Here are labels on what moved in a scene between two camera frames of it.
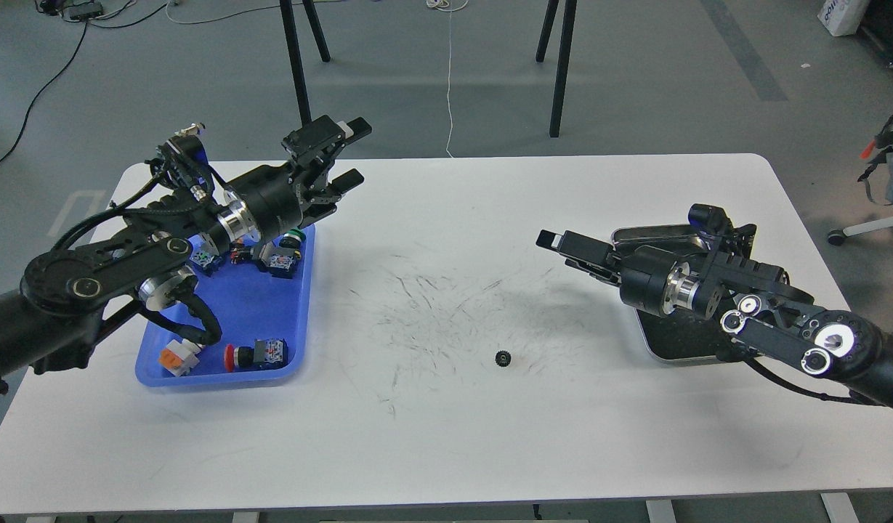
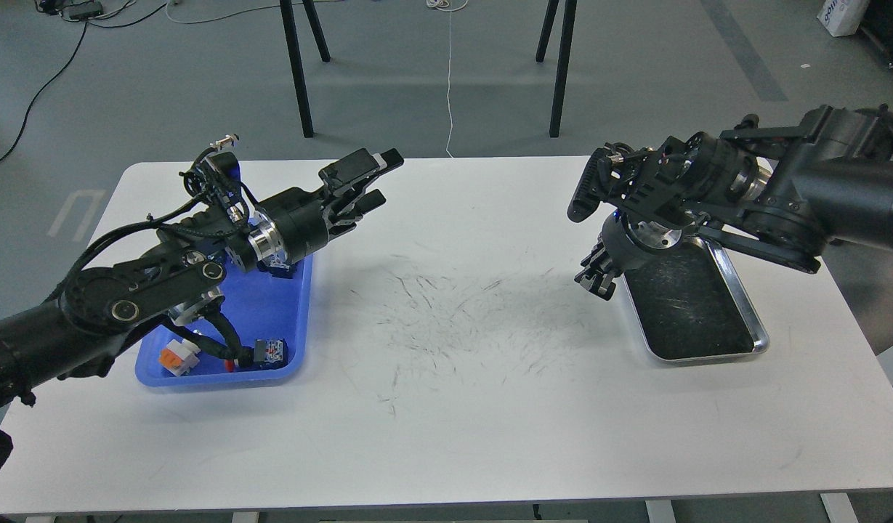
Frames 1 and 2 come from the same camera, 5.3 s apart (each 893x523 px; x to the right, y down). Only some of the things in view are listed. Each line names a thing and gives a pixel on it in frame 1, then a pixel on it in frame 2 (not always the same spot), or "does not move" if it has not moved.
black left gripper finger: [323, 202] to [367, 203]
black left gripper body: [274, 201] to [288, 226]
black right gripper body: [659, 266] to [631, 245]
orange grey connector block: [179, 358] does not move
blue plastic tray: [243, 321] does not move
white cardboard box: [842, 17] does not move
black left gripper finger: [317, 140] to [360, 167]
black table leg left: [305, 112] does not move
